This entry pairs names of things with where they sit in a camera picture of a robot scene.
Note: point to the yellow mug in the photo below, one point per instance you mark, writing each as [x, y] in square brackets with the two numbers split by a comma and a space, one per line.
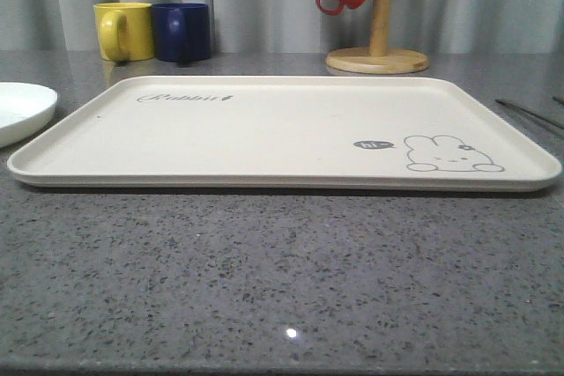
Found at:
[124, 31]

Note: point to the silver metal fork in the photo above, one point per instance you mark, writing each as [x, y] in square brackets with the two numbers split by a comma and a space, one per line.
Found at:
[536, 116]

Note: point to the wooden mug tree stand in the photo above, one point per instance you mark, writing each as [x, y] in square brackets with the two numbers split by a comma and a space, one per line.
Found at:
[378, 57]

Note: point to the cream rabbit print tray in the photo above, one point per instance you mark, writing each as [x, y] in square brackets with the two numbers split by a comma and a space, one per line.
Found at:
[275, 132]

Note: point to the white round plate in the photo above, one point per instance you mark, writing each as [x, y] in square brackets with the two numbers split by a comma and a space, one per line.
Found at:
[25, 109]

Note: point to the silver chopstick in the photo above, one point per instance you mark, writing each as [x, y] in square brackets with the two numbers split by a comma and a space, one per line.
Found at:
[559, 100]

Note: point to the dark blue mug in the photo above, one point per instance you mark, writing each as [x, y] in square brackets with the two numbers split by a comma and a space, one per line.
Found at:
[181, 32]

